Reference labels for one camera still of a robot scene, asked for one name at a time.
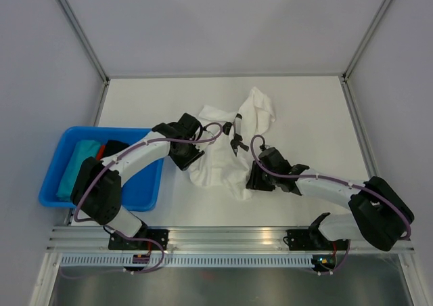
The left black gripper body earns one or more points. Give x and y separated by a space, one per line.
189 154

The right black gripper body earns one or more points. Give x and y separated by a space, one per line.
262 179

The white printed t shirt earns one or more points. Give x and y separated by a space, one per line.
227 162

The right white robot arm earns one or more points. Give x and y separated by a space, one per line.
376 213

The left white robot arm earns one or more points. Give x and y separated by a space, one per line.
97 190

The blue plastic bin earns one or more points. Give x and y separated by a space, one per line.
139 193

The black rolled t shirt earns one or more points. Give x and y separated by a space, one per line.
112 147

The red rolled t shirt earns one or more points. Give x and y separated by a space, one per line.
99 152

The teal rolled t shirt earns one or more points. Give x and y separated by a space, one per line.
82 150

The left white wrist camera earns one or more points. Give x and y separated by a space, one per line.
206 139

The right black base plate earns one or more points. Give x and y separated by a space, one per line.
306 240

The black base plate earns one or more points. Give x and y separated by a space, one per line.
160 236
306 240

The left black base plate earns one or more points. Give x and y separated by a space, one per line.
160 236

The aluminium mounting rail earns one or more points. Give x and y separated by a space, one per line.
186 240

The white slotted cable duct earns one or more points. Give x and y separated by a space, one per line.
129 260

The left aluminium frame post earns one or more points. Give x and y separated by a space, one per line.
77 29

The aluminium frame post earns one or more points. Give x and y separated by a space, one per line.
77 29
366 38

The right aluminium frame post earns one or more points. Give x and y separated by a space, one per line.
366 38

